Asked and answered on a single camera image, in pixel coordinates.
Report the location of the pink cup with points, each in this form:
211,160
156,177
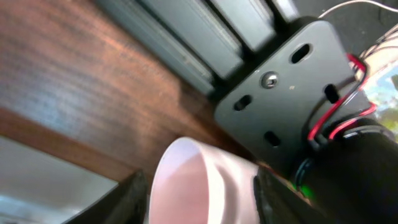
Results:
198,183

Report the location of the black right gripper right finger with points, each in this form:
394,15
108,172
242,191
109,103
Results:
277,204

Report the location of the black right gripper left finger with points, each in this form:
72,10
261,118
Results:
126,204

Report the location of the black metal mounting plate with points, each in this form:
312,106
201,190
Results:
272,110

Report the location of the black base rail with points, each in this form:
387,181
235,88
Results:
203,42

